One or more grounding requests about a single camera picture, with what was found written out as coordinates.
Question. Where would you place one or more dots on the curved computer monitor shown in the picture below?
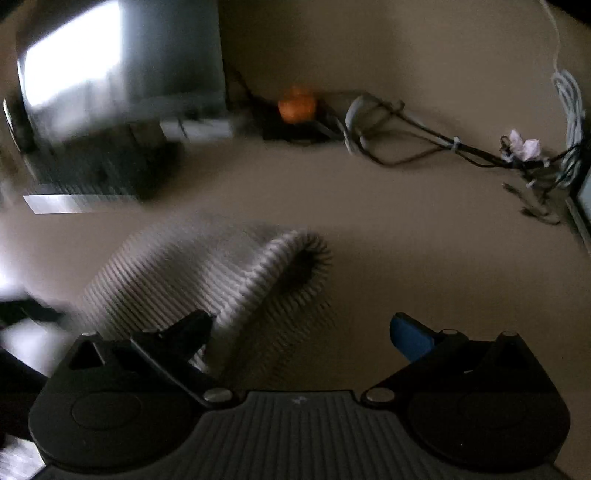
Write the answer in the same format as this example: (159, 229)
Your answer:
(120, 60)

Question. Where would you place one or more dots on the orange round object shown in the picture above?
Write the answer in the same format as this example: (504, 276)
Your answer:
(298, 106)

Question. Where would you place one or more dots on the white power strip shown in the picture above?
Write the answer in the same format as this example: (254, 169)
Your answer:
(198, 129)

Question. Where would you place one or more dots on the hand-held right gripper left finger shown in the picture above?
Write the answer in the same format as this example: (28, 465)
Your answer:
(191, 330)

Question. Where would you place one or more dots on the striped long-sleeve sweater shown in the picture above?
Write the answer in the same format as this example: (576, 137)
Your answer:
(221, 277)

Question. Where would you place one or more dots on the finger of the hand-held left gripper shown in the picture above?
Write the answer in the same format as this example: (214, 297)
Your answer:
(27, 311)

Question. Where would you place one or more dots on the crumpled white tissue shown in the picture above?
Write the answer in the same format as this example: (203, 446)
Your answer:
(525, 147)

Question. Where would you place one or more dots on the black keyboard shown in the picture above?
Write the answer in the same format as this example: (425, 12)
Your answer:
(97, 177)

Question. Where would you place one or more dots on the black flat box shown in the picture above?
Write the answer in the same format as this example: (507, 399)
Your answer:
(295, 131)

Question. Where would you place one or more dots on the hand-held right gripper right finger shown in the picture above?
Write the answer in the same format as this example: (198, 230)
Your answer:
(411, 341)

